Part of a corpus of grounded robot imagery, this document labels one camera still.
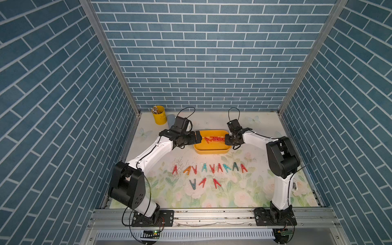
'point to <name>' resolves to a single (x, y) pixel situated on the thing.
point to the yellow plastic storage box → (213, 147)
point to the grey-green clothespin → (235, 165)
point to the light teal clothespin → (226, 168)
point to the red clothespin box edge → (212, 139)
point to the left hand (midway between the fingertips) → (199, 139)
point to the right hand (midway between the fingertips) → (228, 141)
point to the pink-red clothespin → (219, 167)
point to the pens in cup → (155, 110)
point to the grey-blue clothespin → (193, 185)
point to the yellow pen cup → (161, 118)
